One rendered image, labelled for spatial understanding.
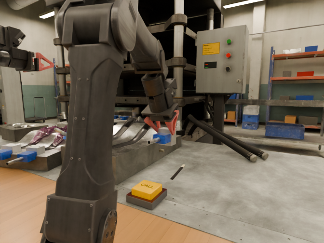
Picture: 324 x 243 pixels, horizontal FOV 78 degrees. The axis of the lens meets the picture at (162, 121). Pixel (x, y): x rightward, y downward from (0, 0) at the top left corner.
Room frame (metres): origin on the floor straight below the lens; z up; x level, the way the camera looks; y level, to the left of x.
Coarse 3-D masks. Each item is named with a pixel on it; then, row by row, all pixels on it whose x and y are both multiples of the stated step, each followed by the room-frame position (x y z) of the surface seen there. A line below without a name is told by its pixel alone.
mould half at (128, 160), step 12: (132, 132) 0.87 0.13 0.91; (156, 132) 0.83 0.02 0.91; (132, 144) 0.75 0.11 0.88; (144, 144) 0.75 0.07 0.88; (156, 144) 0.79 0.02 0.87; (180, 144) 1.01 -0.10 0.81; (120, 156) 0.60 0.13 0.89; (132, 156) 0.65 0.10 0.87; (144, 156) 0.72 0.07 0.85; (156, 156) 0.79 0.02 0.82; (120, 168) 0.60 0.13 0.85; (132, 168) 0.65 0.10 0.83; (144, 168) 0.71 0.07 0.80; (120, 180) 0.60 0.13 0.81
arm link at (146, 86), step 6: (144, 78) 0.56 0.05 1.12; (150, 78) 0.56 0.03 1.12; (156, 78) 0.55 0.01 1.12; (144, 84) 0.56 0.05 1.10; (150, 84) 0.55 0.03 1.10; (156, 84) 0.56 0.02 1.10; (162, 84) 0.58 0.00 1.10; (144, 90) 0.58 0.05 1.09; (150, 90) 0.56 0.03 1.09; (156, 90) 0.56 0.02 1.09; (162, 90) 0.58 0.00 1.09
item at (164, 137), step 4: (160, 128) 0.66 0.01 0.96; (164, 128) 0.66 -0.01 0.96; (160, 132) 0.65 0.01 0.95; (164, 132) 0.65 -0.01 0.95; (168, 132) 0.64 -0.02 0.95; (156, 136) 0.62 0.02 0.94; (160, 136) 0.61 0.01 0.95; (164, 136) 0.60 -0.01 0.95; (168, 136) 0.62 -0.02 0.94; (172, 136) 0.64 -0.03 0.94; (148, 140) 0.56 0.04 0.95; (152, 140) 0.57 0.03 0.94; (156, 140) 0.59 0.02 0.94; (160, 140) 0.61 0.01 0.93; (164, 140) 0.60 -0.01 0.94; (168, 140) 0.62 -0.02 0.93; (172, 140) 0.64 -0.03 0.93; (160, 144) 0.65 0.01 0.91; (164, 144) 0.64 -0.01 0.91; (168, 144) 0.64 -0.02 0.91; (172, 144) 0.64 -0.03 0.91
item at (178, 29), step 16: (176, 0) 1.30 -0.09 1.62; (208, 16) 1.90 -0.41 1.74; (176, 32) 1.30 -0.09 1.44; (176, 48) 1.30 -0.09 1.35; (64, 64) 1.88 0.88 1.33; (64, 80) 1.87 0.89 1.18; (176, 80) 1.30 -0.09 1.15; (176, 96) 1.30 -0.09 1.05; (64, 112) 1.86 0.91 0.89; (176, 128) 1.30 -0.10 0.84
